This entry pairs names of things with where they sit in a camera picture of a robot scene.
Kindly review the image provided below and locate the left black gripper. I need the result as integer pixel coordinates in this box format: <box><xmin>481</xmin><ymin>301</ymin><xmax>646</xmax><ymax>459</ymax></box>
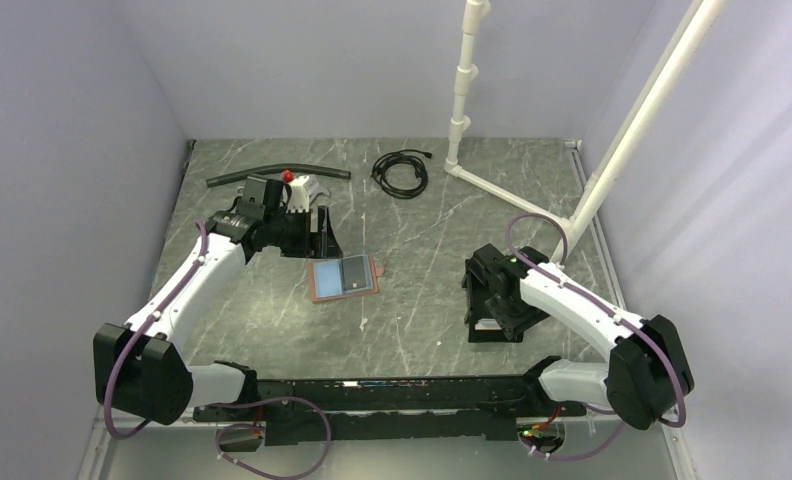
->
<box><xmin>265</xmin><ymin>205</ymin><xmax>343</xmax><ymax>259</ymax></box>

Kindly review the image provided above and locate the brown leather card holder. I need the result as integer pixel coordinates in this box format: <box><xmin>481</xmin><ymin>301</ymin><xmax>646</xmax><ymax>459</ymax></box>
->
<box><xmin>308</xmin><ymin>253</ymin><xmax>385</xmax><ymax>303</ymax></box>

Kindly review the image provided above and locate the grey credit card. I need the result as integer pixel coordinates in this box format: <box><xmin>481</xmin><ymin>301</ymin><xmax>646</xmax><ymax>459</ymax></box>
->
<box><xmin>340</xmin><ymin>254</ymin><xmax>375</xmax><ymax>294</ymax></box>

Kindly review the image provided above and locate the black card box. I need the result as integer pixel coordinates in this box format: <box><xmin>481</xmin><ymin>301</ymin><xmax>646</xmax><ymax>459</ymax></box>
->
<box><xmin>461</xmin><ymin>260</ymin><xmax>524</xmax><ymax>343</ymax></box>

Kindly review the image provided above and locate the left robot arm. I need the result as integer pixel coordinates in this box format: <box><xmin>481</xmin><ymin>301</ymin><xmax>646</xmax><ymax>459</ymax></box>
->
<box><xmin>93</xmin><ymin>174</ymin><xmax>342</xmax><ymax>440</ymax></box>

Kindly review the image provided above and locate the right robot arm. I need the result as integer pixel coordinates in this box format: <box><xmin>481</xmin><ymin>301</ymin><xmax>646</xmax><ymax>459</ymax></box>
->
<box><xmin>461</xmin><ymin>244</ymin><xmax>695</xmax><ymax>430</ymax></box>

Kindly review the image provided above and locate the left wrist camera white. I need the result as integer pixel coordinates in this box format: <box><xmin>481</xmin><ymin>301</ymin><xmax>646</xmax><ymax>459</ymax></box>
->
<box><xmin>282</xmin><ymin>175</ymin><xmax>321</xmax><ymax>213</ymax></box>

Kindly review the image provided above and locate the red handled adjustable wrench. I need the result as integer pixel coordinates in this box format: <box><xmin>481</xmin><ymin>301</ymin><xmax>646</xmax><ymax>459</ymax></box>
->
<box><xmin>281</xmin><ymin>170</ymin><xmax>330</xmax><ymax>206</ymax></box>

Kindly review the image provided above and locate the black rubber hose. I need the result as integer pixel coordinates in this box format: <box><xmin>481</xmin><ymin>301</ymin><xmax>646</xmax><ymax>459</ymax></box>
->
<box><xmin>205</xmin><ymin>162</ymin><xmax>352</xmax><ymax>189</ymax></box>

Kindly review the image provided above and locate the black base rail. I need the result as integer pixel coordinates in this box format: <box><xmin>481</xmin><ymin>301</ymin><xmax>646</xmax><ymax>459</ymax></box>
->
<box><xmin>193</xmin><ymin>375</ymin><xmax>585</xmax><ymax>446</ymax></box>

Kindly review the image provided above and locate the coiled black cable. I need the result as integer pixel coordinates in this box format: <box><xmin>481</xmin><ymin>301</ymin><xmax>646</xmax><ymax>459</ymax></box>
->
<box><xmin>370</xmin><ymin>149</ymin><xmax>433</xmax><ymax>200</ymax></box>

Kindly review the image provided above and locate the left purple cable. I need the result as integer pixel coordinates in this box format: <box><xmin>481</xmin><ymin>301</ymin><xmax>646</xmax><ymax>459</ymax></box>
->
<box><xmin>103</xmin><ymin>219</ymin><xmax>333</xmax><ymax>480</ymax></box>

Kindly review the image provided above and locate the white pvc pipe frame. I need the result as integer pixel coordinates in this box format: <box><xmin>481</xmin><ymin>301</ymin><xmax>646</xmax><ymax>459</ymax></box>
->
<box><xmin>444</xmin><ymin>1</ymin><xmax>725</xmax><ymax>258</ymax></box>

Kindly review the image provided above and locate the aluminium extrusion frame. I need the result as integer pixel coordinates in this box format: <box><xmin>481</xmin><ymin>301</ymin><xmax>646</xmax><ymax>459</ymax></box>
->
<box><xmin>77</xmin><ymin>380</ymin><xmax>699</xmax><ymax>480</ymax></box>

